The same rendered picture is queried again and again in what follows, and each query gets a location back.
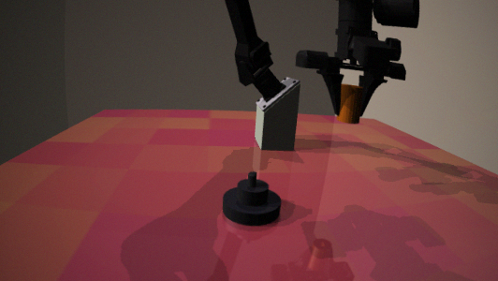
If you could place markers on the orange knob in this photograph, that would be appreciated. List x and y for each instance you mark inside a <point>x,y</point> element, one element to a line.
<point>351,99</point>

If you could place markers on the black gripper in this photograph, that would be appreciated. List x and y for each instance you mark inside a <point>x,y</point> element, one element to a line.
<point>330,66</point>

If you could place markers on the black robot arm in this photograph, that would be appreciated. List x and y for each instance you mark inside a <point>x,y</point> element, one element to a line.
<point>254,56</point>

